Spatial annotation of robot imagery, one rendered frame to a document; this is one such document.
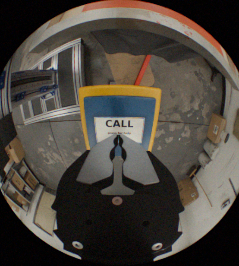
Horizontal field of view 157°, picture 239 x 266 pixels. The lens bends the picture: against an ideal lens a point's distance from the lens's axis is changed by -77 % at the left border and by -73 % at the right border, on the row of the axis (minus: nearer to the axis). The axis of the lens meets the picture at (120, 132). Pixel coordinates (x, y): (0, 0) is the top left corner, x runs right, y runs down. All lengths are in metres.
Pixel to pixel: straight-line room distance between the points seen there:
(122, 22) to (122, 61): 0.98
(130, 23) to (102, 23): 0.04
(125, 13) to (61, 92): 1.00
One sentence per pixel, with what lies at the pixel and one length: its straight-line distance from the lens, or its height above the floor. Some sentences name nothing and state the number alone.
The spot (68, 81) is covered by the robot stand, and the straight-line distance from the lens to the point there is 1.02.
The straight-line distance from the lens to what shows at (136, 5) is 0.26.
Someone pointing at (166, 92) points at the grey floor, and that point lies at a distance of 1.23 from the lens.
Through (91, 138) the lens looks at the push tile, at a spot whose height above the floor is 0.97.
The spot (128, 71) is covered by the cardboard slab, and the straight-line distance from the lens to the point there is 1.09.
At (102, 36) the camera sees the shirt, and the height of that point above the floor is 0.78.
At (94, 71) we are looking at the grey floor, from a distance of 1.14.
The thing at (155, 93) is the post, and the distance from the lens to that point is 0.15.
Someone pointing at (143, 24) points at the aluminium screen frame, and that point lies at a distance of 0.16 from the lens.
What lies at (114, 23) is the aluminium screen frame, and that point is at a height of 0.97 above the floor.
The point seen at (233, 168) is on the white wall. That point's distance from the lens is 2.27.
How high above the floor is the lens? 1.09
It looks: 62 degrees down
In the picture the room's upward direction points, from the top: 179 degrees clockwise
